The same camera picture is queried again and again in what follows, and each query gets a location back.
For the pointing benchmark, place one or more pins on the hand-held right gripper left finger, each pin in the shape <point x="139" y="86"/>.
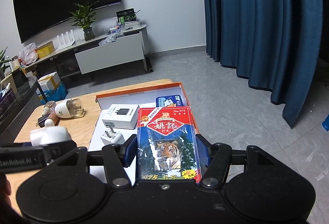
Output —
<point x="129" y="149"/>

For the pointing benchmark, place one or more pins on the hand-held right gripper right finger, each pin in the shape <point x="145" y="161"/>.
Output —
<point x="201" y="149"/>

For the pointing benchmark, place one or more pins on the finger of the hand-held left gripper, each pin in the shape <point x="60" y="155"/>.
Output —
<point x="60" y="149"/>

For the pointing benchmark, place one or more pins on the white plastic adapter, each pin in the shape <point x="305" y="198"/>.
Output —
<point x="51" y="135"/>

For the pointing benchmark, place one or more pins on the white charger plug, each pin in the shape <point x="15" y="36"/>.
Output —
<point x="113" y="137"/>

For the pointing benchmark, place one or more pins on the brown cosmetic tube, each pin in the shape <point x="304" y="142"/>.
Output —
<point x="48" y="119"/>

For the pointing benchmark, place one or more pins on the white charger box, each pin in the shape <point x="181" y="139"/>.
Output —
<point x="120" y="116"/>

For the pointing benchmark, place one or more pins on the red blue playing card pack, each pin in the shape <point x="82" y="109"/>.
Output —
<point x="167" y="141"/>

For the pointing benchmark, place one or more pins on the clear liquid refill bottle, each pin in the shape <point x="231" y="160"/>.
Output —
<point x="49" y="106"/>

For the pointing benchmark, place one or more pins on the orange white cardboard box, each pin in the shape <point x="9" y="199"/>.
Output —
<point x="144" y="94"/>

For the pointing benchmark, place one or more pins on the blue cartoon tin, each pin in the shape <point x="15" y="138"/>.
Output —
<point x="168" y="101"/>

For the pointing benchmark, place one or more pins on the dark glass side table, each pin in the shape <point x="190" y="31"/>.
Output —
<point x="20" y="105"/>

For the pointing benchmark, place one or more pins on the blue plastic bag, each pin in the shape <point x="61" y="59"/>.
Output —
<point x="56" y="94"/>

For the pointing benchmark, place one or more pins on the black cylinder roll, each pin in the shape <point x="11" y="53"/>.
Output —
<point x="149" y="65"/>

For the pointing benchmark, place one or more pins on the white grey television cabinet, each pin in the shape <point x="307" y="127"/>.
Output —
<point x="110" y="55"/>

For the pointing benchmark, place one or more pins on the yellow box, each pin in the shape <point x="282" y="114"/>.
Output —
<point x="45" y="50"/>

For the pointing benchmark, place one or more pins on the leafy green houseplant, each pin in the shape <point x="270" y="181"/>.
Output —
<point x="3" y="59"/>

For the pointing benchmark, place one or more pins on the white red plastic bag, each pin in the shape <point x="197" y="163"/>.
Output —
<point x="28" y="54"/>

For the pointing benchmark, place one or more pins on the white router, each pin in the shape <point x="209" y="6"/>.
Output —
<point x="65" y="40"/>

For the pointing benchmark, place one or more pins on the clear plastic bag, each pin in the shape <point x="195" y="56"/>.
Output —
<point x="110" y="40"/>

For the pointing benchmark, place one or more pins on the clear acrylic tray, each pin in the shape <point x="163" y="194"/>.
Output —
<point x="128" y="26"/>

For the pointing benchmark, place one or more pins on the blue crate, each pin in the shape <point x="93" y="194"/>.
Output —
<point x="326" y="122"/>

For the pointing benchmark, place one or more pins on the potted bamboo plant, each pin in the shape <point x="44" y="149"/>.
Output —
<point x="84" y="19"/>

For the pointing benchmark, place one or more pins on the green black box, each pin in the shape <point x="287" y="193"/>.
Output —
<point x="126" y="16"/>

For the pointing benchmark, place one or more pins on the blue curtain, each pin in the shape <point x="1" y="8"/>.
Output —
<point x="257" y="20"/>

